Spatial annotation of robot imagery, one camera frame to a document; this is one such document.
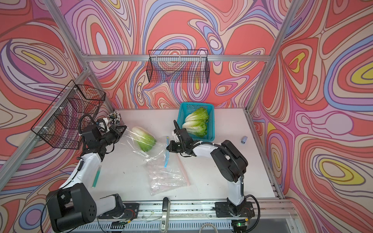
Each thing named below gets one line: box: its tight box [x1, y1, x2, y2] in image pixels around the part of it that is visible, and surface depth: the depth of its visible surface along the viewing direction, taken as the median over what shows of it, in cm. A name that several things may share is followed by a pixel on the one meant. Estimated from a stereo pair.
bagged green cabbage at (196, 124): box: [182, 114, 209, 138], surface depth 101 cm
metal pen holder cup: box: [107, 111, 122, 125], surface depth 94 cm
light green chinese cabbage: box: [182, 107, 209, 128], surface depth 106 cm
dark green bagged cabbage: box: [131, 126, 157, 152], surface depth 90 cm
